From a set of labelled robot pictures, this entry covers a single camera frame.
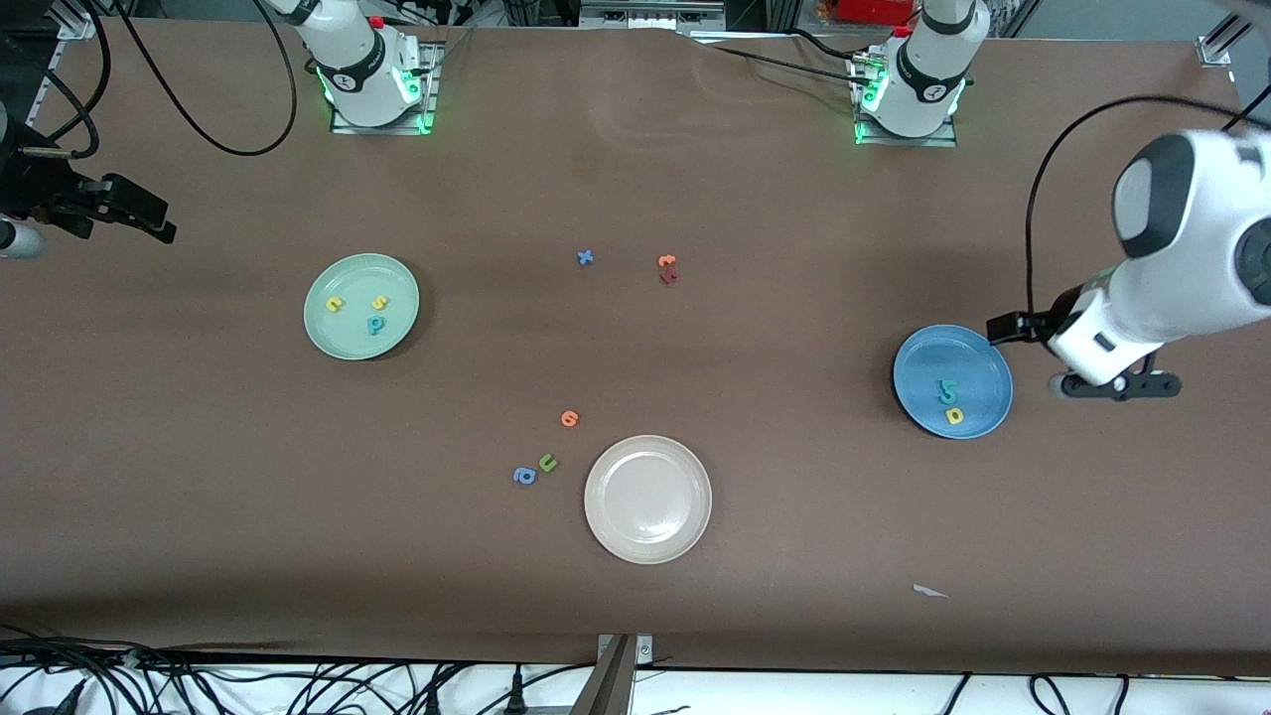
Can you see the green foam letter u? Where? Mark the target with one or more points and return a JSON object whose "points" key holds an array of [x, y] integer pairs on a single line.
{"points": [[547, 463]]}

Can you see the red box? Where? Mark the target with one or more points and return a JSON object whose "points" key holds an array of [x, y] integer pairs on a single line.
{"points": [[874, 10]]}

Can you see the silver metal frame piece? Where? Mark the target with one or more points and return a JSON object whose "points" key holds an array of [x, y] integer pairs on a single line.
{"points": [[650, 14]]}

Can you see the yellow foam letter d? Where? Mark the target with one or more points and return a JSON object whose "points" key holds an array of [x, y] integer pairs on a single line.
{"points": [[954, 416]]}

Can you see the metal table bracket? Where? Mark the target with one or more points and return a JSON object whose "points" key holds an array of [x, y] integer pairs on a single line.
{"points": [[616, 675]]}

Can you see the black power plug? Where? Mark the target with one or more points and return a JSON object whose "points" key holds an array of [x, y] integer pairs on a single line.
{"points": [[516, 690], [433, 700]]}

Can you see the teal foam letter b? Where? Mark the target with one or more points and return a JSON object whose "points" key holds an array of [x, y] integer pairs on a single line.
{"points": [[375, 325]]}

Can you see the white paper scrap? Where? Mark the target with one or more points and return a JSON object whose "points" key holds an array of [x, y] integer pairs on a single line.
{"points": [[928, 591]]}

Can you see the blue plate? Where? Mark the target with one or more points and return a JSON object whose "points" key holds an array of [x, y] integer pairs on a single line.
{"points": [[978, 362]]}

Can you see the aluminium frame profile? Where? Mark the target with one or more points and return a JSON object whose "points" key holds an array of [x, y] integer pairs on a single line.
{"points": [[74, 20], [1221, 45]]}

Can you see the blue foam letter a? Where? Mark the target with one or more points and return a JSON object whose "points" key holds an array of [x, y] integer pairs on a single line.
{"points": [[524, 477]]}

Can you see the green plate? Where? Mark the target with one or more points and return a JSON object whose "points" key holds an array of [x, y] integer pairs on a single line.
{"points": [[360, 306]]}

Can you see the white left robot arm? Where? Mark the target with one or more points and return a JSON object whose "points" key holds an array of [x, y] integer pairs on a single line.
{"points": [[1201, 228]]}

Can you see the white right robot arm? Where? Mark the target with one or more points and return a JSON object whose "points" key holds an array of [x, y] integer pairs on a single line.
{"points": [[348, 50]]}

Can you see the beige plate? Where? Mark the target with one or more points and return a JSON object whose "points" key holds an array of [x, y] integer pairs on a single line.
{"points": [[647, 500]]}

